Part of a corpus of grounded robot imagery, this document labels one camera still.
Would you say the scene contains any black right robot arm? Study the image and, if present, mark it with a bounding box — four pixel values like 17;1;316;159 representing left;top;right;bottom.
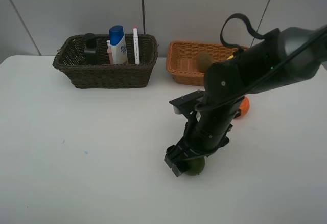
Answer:
164;27;326;176

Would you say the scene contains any brown kiwi fruit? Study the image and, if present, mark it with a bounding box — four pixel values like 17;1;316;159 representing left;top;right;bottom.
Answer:
196;52;213;73

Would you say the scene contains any dark green pump bottle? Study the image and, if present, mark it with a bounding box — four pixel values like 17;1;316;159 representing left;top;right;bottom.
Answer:
84;33;99;65

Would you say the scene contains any white blue shampoo bottle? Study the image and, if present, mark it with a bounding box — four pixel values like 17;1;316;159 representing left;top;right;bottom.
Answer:
109;25;128;65

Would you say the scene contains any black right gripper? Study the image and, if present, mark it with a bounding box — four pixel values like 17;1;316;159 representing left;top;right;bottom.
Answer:
164;91;243;177

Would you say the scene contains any dark brown wicker basket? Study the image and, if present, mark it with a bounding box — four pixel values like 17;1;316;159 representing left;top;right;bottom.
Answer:
53;34;158;89

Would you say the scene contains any white pink marker pen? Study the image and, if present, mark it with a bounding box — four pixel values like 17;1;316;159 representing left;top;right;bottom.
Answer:
133;27;140;65

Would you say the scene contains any orange fruit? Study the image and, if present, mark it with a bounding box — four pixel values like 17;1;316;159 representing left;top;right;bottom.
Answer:
234;97;250;119

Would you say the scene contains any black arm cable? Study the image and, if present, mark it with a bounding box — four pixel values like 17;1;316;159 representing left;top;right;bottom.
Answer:
195;13;327;112

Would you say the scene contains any pink bottle white cap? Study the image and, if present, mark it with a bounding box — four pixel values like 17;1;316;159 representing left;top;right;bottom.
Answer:
106;40;114;64

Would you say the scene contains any green avocado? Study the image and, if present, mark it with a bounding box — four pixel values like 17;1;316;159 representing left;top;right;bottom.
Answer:
185;158;205;176

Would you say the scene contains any orange wicker basket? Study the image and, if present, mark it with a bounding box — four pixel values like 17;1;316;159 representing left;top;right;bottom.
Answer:
166;41;236;86

